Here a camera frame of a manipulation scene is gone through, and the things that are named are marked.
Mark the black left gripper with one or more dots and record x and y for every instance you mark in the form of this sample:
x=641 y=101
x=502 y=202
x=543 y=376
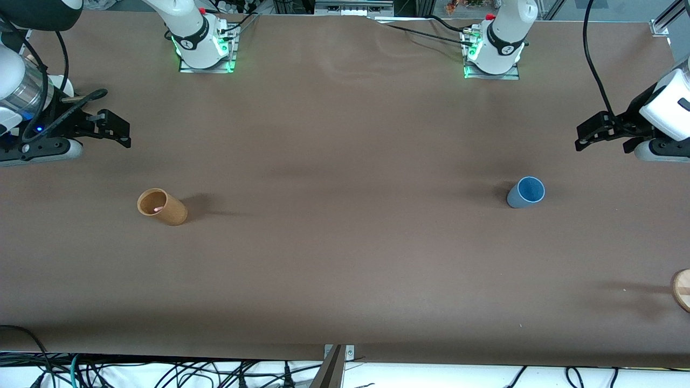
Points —
x=634 y=112

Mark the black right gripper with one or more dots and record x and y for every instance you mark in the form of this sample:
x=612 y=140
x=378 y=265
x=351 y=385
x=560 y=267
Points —
x=60 y=117

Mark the blue plastic cup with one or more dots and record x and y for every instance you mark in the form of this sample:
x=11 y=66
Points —
x=524 y=194

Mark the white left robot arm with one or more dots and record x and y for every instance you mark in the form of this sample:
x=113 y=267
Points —
x=506 y=32

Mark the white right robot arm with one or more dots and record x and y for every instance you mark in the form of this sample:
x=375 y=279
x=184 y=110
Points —
x=188 y=32

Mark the brown cork cup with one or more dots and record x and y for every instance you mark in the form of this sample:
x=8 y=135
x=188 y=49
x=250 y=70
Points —
x=171 y=211

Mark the round wooden coaster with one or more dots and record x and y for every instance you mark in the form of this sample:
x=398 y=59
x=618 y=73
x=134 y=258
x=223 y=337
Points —
x=682 y=288

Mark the brown table cover sheet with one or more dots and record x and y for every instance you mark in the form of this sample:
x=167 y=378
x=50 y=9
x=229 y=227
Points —
x=345 y=258

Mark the grey equipment box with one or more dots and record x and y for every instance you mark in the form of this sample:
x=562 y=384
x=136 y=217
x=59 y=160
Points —
x=353 y=6

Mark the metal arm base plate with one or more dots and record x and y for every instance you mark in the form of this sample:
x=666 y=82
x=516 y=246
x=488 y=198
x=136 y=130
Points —
x=207 y=70
x=491 y=76

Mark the aluminium corner bracket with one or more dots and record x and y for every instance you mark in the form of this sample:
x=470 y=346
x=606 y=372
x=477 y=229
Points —
x=661 y=28

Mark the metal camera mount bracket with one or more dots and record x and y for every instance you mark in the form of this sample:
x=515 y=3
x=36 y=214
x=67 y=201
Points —
x=335 y=366

